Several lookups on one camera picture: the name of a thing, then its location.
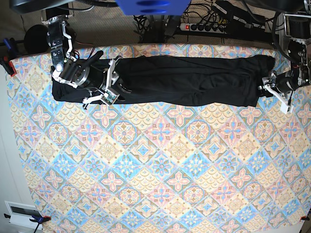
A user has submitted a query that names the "black round stool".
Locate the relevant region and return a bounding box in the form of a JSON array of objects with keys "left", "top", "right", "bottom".
[{"left": 24, "top": 24, "right": 50, "bottom": 54}]

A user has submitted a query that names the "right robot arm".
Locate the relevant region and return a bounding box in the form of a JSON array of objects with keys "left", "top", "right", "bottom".
[{"left": 42, "top": 7, "right": 103, "bottom": 88}]

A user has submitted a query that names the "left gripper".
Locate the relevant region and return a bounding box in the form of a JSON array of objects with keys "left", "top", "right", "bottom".
[{"left": 275, "top": 72, "right": 298, "bottom": 93}]

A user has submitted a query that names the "blue orange clamp bottom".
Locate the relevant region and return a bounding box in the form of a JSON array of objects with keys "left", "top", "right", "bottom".
[{"left": 3, "top": 214, "right": 51, "bottom": 233}]

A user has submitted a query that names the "black t-shirt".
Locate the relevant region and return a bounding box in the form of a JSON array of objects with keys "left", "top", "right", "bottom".
[{"left": 52, "top": 54, "right": 276, "bottom": 108}]

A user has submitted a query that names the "blue mount plate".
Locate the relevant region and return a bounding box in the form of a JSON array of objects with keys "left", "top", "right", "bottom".
[{"left": 115, "top": 0, "right": 191, "bottom": 16}]

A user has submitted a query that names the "white camera bracket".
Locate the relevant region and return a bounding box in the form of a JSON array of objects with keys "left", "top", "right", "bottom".
[
  {"left": 258, "top": 70, "right": 294, "bottom": 114},
  {"left": 80, "top": 56, "right": 122, "bottom": 109}
]

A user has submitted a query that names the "white power strip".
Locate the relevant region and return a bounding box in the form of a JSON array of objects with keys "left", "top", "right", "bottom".
[{"left": 179, "top": 23, "right": 226, "bottom": 34}]

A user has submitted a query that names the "patterned tablecloth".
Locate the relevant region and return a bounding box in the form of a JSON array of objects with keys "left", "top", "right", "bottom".
[{"left": 6, "top": 54, "right": 311, "bottom": 233}]

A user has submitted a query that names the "blue orange clamp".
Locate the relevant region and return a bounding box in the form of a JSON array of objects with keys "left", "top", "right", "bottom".
[
  {"left": 0, "top": 38, "right": 18, "bottom": 77},
  {"left": 3, "top": 214, "right": 51, "bottom": 233}
]

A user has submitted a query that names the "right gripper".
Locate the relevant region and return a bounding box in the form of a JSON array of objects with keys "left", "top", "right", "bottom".
[{"left": 82, "top": 67, "right": 108, "bottom": 89}]

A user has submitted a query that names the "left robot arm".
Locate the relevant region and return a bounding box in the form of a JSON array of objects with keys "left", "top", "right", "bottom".
[{"left": 242, "top": 0, "right": 311, "bottom": 92}]

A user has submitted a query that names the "blue orange clamp left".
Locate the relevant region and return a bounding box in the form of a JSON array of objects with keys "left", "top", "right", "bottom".
[{"left": 0, "top": 38, "right": 18, "bottom": 77}]

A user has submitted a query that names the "white wall panel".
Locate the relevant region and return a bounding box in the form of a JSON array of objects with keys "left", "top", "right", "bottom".
[{"left": 5, "top": 201, "right": 39, "bottom": 229}]

